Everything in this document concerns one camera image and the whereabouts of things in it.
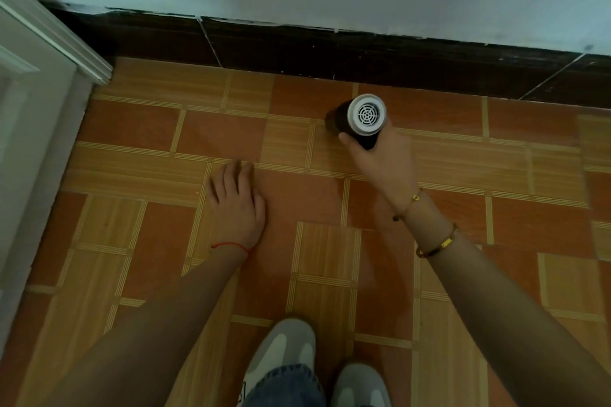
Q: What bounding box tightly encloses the thin gold bead bracelet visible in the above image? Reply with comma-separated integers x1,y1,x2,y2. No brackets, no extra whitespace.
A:
392,188,424,222

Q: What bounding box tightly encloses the red string bracelet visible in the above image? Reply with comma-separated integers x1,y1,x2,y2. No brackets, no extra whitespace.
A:
210,242,251,258

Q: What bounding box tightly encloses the dark tile baseboard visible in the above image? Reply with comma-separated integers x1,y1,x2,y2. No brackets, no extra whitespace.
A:
40,2,611,109

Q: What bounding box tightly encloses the gold bangle bracelet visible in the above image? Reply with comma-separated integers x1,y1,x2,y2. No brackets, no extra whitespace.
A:
415,224,459,259

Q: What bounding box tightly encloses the blue jeans leg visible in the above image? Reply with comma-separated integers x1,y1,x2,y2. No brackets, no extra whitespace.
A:
243,364,325,407

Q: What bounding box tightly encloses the grey white sneaker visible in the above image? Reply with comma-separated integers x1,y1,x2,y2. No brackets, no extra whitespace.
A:
237,318,318,407
331,363,392,407

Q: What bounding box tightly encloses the grey white left sneaker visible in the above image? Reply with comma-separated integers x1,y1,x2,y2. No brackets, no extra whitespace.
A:
237,318,318,407

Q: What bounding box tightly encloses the person's left forearm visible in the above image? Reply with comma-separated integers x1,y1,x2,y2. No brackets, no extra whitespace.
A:
40,245,250,407

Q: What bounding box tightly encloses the person's right hand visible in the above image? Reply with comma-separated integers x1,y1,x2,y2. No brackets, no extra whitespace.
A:
338,117,420,214

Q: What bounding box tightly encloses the person's right forearm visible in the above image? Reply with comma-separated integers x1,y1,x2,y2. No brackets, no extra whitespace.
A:
394,192,611,407

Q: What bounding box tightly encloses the grey white right sneaker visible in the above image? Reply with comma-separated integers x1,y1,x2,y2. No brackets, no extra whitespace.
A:
331,363,392,407

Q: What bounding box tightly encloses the black hair dryer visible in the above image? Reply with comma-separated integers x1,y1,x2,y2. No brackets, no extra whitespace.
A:
325,93,388,151

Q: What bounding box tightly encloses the person's left hand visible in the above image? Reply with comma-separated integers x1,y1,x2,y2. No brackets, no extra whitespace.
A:
206,160,266,254

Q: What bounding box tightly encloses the white door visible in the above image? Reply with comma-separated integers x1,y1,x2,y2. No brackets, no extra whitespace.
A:
0,0,114,355

